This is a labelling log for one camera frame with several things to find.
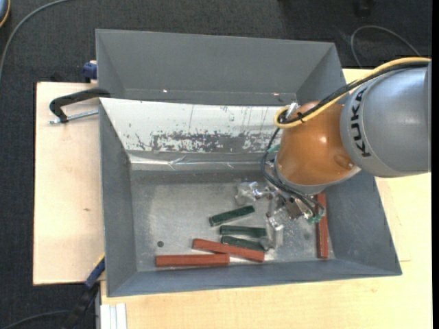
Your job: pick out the pale wood flat board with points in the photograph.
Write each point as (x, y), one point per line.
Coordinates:
(67, 190)

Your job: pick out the red-brown flat block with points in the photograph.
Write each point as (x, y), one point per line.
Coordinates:
(322, 238)
(226, 249)
(192, 260)

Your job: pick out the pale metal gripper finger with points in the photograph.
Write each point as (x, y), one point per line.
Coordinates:
(275, 231)
(247, 192)

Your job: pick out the dark green flat block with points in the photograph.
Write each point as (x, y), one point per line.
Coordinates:
(243, 231)
(232, 215)
(241, 242)

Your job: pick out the grey metal bin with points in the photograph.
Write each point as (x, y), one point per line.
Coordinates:
(178, 214)

